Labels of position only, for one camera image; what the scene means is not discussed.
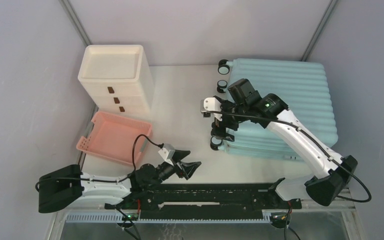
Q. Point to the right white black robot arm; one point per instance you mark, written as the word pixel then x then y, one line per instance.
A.
pixel 331 172

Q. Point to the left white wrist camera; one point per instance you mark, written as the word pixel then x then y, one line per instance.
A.
pixel 166 152

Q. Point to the white slotted cable duct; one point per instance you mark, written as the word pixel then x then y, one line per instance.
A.
pixel 113 217

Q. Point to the black mounting rail base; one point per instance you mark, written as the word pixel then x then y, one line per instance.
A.
pixel 205 200

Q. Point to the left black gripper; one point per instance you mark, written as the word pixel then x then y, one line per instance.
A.
pixel 187 168

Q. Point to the light blue ribbed suitcase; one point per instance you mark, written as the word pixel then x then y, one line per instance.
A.
pixel 303 86

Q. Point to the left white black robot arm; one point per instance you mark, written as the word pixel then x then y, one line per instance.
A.
pixel 70 187

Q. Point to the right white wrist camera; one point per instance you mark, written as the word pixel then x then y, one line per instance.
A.
pixel 208 106

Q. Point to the pink perforated plastic basket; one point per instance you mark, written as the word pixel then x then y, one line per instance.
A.
pixel 112 138

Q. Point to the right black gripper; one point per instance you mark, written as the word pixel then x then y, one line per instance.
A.
pixel 226 104

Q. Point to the white three-drawer storage cabinet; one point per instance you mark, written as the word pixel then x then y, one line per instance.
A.
pixel 118 78

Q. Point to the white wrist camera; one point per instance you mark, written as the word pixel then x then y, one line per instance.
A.
pixel 166 152
pixel 208 106

